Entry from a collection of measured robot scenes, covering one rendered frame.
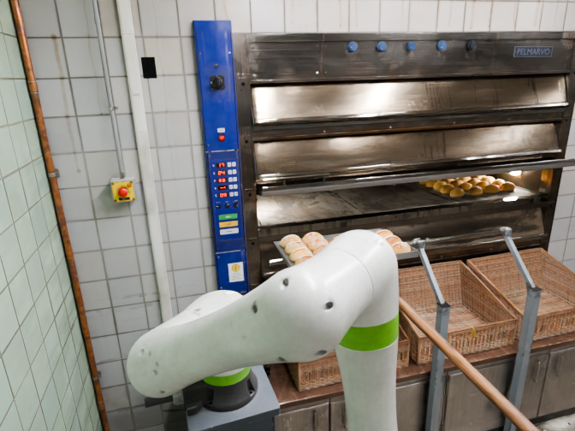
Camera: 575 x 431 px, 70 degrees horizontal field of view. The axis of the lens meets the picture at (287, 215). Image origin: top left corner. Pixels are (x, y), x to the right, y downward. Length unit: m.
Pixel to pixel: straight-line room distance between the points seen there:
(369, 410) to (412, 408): 1.51
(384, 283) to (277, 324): 0.20
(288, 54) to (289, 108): 0.24
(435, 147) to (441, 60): 0.44
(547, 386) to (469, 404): 0.48
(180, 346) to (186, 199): 1.35
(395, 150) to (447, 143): 0.31
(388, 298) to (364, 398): 0.19
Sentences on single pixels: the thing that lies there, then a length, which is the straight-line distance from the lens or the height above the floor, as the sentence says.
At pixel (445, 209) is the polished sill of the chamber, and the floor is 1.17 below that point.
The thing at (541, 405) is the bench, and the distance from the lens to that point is 2.83.
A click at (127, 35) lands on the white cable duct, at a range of 1.95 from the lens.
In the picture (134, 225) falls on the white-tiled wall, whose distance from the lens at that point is 2.07.
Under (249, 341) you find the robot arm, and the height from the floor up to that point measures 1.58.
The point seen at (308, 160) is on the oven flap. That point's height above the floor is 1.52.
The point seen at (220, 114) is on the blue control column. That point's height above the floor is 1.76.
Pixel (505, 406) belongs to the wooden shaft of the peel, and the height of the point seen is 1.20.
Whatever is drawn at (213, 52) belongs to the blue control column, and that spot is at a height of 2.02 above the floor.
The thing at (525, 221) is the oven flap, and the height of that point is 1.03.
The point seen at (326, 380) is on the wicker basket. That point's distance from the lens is 2.02.
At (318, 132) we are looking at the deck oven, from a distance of 2.08.
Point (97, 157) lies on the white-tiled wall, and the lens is 2.01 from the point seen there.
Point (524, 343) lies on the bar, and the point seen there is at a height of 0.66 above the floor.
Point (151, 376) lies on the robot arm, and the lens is 0.83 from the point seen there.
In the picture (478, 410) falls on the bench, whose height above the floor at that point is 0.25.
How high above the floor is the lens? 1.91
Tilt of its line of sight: 18 degrees down
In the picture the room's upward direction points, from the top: 2 degrees counter-clockwise
